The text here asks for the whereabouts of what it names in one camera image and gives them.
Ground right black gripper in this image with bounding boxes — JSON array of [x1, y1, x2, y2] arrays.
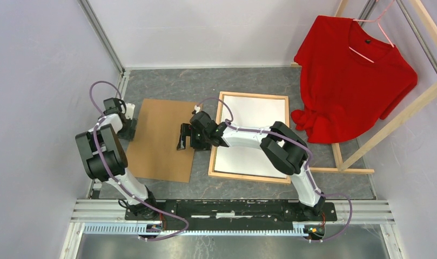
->
[[177, 123, 211, 151]]

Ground brown backing board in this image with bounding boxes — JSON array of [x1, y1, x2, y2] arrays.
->
[[126, 99, 196, 183]]

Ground wooden picture frame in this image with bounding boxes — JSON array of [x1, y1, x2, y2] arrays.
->
[[207, 91, 292, 185]]

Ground photo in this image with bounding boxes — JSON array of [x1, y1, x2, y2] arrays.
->
[[213, 95, 288, 179]]

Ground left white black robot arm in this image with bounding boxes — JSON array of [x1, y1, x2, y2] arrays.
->
[[75, 98, 159, 220]]

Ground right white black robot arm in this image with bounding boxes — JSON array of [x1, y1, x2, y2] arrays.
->
[[176, 111, 325, 220]]

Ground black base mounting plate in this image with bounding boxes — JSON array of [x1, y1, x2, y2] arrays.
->
[[118, 199, 338, 231]]

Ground red t-shirt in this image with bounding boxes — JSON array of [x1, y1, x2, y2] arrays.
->
[[291, 16, 418, 144]]

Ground wooden clothes rack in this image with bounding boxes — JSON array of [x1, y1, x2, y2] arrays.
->
[[310, 1, 437, 175]]

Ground pink clothes hanger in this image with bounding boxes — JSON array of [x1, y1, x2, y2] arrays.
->
[[348, 0, 396, 64]]

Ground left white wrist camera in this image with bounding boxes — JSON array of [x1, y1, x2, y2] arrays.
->
[[125, 103, 136, 120]]

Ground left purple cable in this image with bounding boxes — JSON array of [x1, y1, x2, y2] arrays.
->
[[89, 80, 190, 242]]

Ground aluminium rail frame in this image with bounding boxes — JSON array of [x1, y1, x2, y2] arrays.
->
[[60, 199, 406, 258]]

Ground metal corner post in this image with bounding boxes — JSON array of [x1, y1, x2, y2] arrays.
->
[[77, 0, 125, 74]]

